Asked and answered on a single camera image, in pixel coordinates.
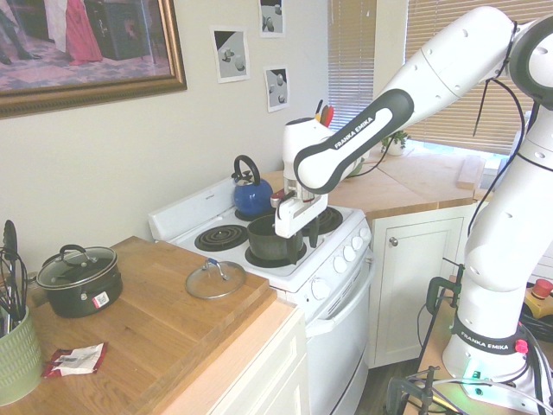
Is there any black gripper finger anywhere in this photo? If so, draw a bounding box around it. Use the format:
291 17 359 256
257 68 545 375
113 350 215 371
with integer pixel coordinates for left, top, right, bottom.
289 231 305 265
308 214 322 250

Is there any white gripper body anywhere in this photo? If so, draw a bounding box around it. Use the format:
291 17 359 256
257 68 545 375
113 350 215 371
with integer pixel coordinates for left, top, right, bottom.
274 192 330 239

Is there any glass pot lid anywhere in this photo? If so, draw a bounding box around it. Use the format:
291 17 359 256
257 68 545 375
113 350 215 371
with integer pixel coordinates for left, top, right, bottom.
185 258 247 300

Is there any small plant in white pot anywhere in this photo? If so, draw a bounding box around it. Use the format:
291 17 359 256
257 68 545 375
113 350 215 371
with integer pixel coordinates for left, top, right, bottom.
380 130 411 157

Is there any black stock pot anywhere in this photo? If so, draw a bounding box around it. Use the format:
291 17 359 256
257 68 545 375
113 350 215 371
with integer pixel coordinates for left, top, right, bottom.
37 266 124 320

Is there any large black coil burner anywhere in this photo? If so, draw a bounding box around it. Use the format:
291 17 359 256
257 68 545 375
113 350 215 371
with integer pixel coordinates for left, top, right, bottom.
302 206 345 237

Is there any dark green saucepan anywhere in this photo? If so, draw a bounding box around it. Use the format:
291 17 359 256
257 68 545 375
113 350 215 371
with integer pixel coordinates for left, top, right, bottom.
246 214 306 261

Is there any green bowl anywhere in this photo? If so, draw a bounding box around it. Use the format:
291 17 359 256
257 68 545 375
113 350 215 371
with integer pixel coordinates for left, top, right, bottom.
347 157 371 178

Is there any white electric stove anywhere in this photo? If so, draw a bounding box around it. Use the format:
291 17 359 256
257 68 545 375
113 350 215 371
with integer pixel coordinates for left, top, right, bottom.
148 176 375 415

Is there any white cabinet with knob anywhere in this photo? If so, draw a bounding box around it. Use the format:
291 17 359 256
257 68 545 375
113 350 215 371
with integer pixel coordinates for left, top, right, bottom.
365 202 481 369

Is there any paper print of grey objects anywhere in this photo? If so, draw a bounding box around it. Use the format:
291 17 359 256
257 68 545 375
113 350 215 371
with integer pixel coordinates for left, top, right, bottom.
264 64 290 114
258 0 286 39
210 25 251 85

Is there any white drawer cabinet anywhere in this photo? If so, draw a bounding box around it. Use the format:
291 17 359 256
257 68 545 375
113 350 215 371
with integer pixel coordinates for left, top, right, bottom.
206 302 310 415

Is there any dark green screw clamp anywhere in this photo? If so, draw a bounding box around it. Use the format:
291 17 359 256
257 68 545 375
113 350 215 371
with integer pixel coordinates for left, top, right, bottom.
426 262 466 313
385 365 442 415

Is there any narrow wooden window blind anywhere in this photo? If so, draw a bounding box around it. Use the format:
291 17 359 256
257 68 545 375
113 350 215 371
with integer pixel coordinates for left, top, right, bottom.
327 0 377 131

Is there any wide wooden window blind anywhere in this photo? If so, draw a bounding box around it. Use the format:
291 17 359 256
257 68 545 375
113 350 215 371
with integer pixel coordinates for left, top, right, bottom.
405 0 553 156

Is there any light wooden plank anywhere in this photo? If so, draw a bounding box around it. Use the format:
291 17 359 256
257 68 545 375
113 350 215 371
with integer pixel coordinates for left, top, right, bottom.
456 154 487 191

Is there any red emergency stop button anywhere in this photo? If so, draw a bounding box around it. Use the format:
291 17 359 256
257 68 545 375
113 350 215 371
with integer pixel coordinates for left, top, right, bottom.
527 278 553 310

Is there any red and white packet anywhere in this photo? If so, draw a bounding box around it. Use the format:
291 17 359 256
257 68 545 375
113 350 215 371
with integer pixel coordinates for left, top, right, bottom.
41 342 108 379

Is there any gold framed painting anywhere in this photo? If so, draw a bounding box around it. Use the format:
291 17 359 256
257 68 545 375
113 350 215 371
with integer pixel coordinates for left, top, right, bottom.
0 0 188 120

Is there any black kitchen spoon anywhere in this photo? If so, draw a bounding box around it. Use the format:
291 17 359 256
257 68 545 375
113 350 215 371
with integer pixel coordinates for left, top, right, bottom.
3 219 25 323

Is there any green ribbed utensil holder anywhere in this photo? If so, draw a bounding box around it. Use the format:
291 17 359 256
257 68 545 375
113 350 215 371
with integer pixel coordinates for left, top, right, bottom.
0 304 43 397

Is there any blue kettle, black handle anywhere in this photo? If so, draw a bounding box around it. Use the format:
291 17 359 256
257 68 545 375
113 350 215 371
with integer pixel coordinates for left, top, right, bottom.
231 154 275 218

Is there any glass lid, black handle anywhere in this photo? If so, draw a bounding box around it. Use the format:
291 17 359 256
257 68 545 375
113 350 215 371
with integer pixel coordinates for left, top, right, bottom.
35 244 119 290

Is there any black camera cable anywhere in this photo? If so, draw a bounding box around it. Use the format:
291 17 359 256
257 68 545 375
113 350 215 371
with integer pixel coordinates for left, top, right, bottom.
345 19 537 243

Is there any wire whisk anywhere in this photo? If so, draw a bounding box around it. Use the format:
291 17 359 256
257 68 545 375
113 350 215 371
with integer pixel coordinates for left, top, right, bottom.
0 248 29 323

